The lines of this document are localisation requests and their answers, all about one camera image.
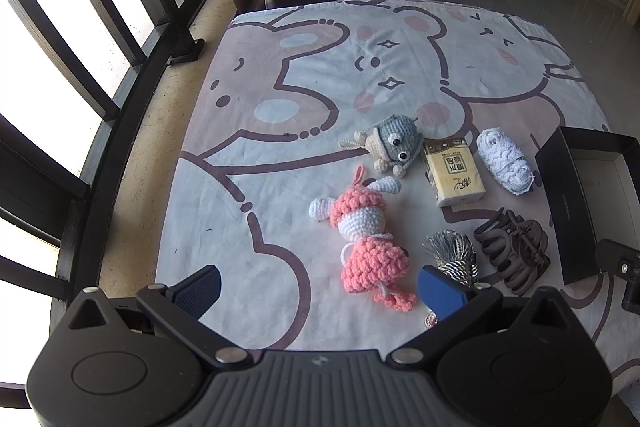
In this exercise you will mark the dark window railing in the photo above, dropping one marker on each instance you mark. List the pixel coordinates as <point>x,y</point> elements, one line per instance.
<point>65,57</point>

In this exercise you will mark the white yarn bundle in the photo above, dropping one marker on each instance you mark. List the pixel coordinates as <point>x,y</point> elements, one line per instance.
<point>502,159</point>

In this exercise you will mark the brown hair claw clip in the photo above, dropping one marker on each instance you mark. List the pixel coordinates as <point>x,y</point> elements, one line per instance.
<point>515,252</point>

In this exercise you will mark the black cardboard box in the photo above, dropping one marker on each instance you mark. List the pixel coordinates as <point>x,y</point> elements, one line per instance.
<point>567,197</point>

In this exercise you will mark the pink crochet doll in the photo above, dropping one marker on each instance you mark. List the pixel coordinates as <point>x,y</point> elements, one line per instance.
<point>367,252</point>

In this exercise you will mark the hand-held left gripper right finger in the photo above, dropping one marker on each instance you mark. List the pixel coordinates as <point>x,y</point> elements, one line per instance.
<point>441,298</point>

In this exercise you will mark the yellow tissue packet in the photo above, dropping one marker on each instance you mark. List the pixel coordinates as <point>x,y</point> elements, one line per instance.
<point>454,172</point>

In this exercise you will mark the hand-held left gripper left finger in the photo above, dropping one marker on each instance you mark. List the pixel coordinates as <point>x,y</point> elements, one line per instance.
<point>199,293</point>

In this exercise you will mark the cartoon printed blanket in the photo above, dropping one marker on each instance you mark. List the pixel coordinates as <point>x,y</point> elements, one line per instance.
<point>300,157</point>

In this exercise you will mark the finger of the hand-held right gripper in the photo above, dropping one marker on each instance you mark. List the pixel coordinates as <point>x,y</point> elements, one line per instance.
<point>620,267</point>

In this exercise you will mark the grey crochet doll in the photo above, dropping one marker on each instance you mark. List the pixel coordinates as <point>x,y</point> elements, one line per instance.
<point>395,139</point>

